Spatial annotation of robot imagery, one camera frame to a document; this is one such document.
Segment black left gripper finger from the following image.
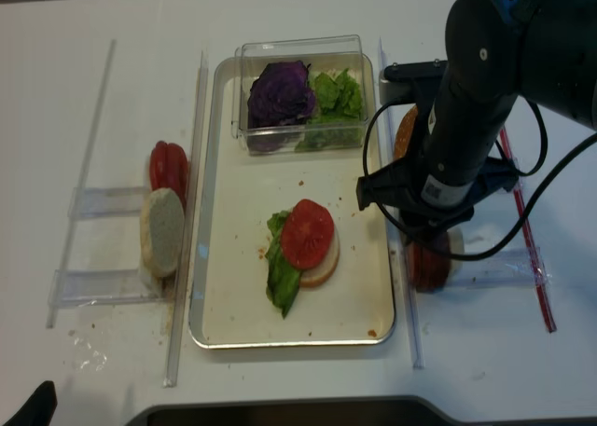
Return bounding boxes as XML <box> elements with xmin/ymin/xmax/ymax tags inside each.
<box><xmin>5</xmin><ymin>380</ymin><xmax>57</xmax><ymax>426</ymax></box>

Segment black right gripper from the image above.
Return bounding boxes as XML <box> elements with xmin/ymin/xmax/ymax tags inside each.
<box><xmin>356</xmin><ymin>155</ymin><xmax>519</xmax><ymax>241</ymax></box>

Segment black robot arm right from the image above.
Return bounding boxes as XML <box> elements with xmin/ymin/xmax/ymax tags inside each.
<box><xmin>356</xmin><ymin>0</ymin><xmax>596</xmax><ymax>244</ymax></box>

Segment green lettuce in container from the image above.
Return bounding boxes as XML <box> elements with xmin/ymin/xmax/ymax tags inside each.
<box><xmin>295</xmin><ymin>68</ymin><xmax>365</xmax><ymax>152</ymax></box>

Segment stacked meat patty slices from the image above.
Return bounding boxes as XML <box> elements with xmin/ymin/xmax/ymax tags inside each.
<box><xmin>406</xmin><ymin>243</ymin><xmax>451</xmax><ymax>293</ymax></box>

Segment tomato slice on bun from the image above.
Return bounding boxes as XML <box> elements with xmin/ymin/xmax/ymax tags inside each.
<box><xmin>280</xmin><ymin>199</ymin><xmax>335</xmax><ymax>270</ymax></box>

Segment green lettuce leaf on tray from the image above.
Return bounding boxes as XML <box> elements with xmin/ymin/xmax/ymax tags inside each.
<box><xmin>265</xmin><ymin>211</ymin><xmax>302</xmax><ymax>318</ymax></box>

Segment white bread bun slice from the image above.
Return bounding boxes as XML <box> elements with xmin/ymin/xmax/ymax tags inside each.
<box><xmin>140</xmin><ymin>188</ymin><xmax>185</xmax><ymax>279</ymax></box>

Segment red tomato slices stack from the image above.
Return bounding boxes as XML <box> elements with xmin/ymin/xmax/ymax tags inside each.
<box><xmin>149</xmin><ymin>141</ymin><xmax>189</xmax><ymax>208</ymax></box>

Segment sesame top bun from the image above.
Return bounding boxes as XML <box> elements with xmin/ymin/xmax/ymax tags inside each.
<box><xmin>393</xmin><ymin>105</ymin><xmax>418</xmax><ymax>160</ymax></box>

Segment white pusher block right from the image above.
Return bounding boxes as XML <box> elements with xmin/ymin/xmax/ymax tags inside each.
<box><xmin>448</xmin><ymin>227</ymin><xmax>465</xmax><ymax>277</ymax></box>

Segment clear lower left track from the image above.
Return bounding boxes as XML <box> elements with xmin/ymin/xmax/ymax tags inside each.
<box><xmin>49</xmin><ymin>269</ymin><xmax>166</xmax><ymax>309</ymax></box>

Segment clear track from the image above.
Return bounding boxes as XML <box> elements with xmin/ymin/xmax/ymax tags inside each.
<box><xmin>68</xmin><ymin>186</ymin><xmax>149</xmax><ymax>220</ymax></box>
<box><xmin>445</xmin><ymin>247</ymin><xmax>551</xmax><ymax>289</ymax></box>
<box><xmin>49</xmin><ymin>269</ymin><xmax>166</xmax><ymax>309</ymax></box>

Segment bottom bun on tray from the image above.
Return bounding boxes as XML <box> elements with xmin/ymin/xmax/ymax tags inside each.
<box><xmin>299</xmin><ymin>229</ymin><xmax>340</xmax><ymax>288</ymax></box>

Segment clear plastic container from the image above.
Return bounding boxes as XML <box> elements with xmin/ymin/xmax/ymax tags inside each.
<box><xmin>231</xmin><ymin>34</ymin><xmax>372</xmax><ymax>155</ymax></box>

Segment clear lower right track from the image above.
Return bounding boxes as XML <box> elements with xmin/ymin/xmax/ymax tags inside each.
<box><xmin>445</xmin><ymin>247</ymin><xmax>551</xmax><ymax>289</ymax></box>

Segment purple cabbage leaves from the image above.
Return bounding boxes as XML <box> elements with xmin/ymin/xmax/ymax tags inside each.
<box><xmin>247</xmin><ymin>61</ymin><xmax>316</xmax><ymax>131</ymax></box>

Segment clear upper left track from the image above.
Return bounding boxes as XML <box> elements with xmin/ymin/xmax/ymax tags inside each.
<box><xmin>68</xmin><ymin>186</ymin><xmax>149</xmax><ymax>220</ymax></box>

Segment clear right inner rail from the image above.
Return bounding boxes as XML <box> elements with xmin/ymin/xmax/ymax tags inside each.
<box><xmin>376</xmin><ymin>34</ymin><xmax>426</xmax><ymax>369</ymax></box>

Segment clear rail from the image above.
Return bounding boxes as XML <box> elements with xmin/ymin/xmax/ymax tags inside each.
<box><xmin>162</xmin><ymin>49</ymin><xmax>209</xmax><ymax>389</ymax></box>
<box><xmin>376</xmin><ymin>34</ymin><xmax>426</xmax><ymax>369</ymax></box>
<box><xmin>46</xmin><ymin>39</ymin><xmax>118</xmax><ymax>329</ymax></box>

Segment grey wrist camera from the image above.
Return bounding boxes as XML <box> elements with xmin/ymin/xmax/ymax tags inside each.
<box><xmin>379</xmin><ymin>60</ymin><xmax>448</xmax><ymax>106</ymax></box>

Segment red plastic rail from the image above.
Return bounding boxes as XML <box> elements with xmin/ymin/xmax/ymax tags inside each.
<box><xmin>499</xmin><ymin>127</ymin><xmax>557</xmax><ymax>334</ymax></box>

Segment black cable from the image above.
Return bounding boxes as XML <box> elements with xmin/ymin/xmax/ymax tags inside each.
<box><xmin>361</xmin><ymin>97</ymin><xmax>597</xmax><ymax>262</ymax></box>

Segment clear left inner rail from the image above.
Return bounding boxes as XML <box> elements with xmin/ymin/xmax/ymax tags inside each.
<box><xmin>162</xmin><ymin>49</ymin><xmax>209</xmax><ymax>389</ymax></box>

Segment clear left outer rail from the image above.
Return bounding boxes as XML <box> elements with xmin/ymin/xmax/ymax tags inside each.
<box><xmin>46</xmin><ymin>39</ymin><xmax>118</xmax><ymax>329</ymax></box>

